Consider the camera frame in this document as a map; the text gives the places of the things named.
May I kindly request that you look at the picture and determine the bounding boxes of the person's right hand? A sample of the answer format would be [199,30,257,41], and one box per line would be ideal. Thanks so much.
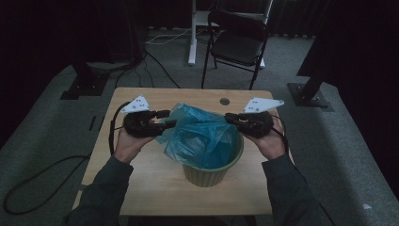
[248,110,289,161]

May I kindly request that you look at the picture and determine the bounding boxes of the dark curtain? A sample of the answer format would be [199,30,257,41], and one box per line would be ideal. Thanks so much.
[147,0,318,40]
[295,0,399,202]

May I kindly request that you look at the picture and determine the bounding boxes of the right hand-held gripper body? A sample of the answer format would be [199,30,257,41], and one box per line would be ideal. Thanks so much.
[241,96,286,139]

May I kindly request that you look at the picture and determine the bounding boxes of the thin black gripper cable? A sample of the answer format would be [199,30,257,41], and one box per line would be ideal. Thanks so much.
[270,114,337,226]

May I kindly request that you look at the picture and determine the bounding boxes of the thick black gripper cable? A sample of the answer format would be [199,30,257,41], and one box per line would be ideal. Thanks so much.
[2,100,132,217]

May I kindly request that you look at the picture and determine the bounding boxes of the white floor cable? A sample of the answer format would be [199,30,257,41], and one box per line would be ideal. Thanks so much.
[145,26,193,46]

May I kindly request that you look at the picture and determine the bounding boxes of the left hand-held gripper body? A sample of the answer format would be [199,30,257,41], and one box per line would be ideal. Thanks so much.
[120,94,158,139]

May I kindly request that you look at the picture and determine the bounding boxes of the person's left hand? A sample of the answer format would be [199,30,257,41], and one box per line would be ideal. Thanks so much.
[113,118,157,165]

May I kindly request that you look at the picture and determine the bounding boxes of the white desk frame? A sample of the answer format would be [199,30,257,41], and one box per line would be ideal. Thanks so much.
[186,0,275,70]

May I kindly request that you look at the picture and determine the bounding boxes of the blue plastic bag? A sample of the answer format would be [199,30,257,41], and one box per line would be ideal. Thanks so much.
[154,102,243,170]

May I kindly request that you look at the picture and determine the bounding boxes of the green ribbed bin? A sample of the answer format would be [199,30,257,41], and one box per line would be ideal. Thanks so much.
[181,131,246,188]

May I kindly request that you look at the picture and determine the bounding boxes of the thin black floor cables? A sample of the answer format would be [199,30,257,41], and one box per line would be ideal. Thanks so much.
[114,46,182,89]

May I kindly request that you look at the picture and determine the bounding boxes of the black folding chair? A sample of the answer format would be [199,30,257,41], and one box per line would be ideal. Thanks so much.
[200,9,271,91]

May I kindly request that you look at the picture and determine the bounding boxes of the black stand base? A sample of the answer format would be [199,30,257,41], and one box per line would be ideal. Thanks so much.
[287,73,335,113]
[59,60,111,101]

